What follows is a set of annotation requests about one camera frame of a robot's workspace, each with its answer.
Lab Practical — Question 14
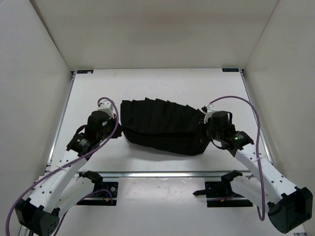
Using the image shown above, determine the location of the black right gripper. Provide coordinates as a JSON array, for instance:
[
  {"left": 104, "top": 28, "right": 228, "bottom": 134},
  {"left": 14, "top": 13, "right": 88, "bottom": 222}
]
[{"left": 194, "top": 118, "right": 223, "bottom": 144}]

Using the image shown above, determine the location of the black pleated skirt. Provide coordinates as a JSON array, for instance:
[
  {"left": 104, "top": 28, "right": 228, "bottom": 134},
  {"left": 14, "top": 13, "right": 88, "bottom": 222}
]
[{"left": 120, "top": 98, "right": 210, "bottom": 156}]

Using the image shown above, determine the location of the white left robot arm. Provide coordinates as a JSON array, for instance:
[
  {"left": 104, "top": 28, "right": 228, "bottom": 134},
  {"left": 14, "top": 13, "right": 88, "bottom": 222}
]
[{"left": 10, "top": 97, "right": 120, "bottom": 236}]

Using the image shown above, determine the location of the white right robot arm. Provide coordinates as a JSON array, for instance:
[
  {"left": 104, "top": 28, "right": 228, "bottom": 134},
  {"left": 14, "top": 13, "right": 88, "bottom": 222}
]
[{"left": 194, "top": 104, "right": 313, "bottom": 234}]

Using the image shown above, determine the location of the right blue corner label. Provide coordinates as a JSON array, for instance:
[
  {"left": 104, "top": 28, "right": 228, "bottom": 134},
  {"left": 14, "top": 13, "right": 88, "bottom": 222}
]
[{"left": 222, "top": 68, "right": 239, "bottom": 72}]

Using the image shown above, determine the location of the blue corner label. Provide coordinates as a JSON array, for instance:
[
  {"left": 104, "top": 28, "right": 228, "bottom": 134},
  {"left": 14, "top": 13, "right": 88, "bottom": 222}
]
[
  {"left": 76, "top": 70, "right": 94, "bottom": 74},
  {"left": 222, "top": 68, "right": 239, "bottom": 72}
]

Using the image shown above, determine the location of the left blue corner label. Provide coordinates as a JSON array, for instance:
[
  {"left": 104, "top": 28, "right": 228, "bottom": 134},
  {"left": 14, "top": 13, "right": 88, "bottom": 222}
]
[{"left": 76, "top": 70, "right": 94, "bottom": 74}]

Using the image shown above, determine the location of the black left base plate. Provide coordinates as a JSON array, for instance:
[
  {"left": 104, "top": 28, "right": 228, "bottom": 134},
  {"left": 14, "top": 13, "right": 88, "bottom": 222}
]
[{"left": 77, "top": 181, "right": 119, "bottom": 206}]

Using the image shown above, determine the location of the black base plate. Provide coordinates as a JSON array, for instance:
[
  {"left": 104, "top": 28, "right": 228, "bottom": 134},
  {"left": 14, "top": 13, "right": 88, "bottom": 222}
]
[
  {"left": 193, "top": 181, "right": 253, "bottom": 208},
  {"left": 77, "top": 181, "right": 119, "bottom": 206}
]

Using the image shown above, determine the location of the aluminium left side rail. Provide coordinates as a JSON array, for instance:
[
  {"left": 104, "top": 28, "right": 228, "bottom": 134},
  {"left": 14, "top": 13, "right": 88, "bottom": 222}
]
[{"left": 44, "top": 71, "right": 76, "bottom": 173}]

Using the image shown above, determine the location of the aluminium rail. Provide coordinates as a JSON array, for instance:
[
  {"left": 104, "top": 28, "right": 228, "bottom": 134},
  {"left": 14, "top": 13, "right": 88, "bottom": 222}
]
[
  {"left": 44, "top": 71, "right": 76, "bottom": 173},
  {"left": 240, "top": 69, "right": 278, "bottom": 173},
  {"left": 99, "top": 170, "right": 228, "bottom": 178}
]

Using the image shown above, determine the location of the aluminium right side rail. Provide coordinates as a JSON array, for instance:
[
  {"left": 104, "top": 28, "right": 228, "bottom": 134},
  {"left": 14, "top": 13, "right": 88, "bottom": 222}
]
[{"left": 240, "top": 69, "right": 278, "bottom": 173}]

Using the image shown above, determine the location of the aluminium front rail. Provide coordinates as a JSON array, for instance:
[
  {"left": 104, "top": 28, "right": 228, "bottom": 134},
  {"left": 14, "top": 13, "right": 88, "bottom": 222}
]
[{"left": 99, "top": 170, "right": 228, "bottom": 178}]

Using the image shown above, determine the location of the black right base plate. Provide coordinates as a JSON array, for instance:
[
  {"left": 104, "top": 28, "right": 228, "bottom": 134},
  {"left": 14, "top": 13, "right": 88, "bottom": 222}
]
[{"left": 193, "top": 181, "right": 253, "bottom": 208}]

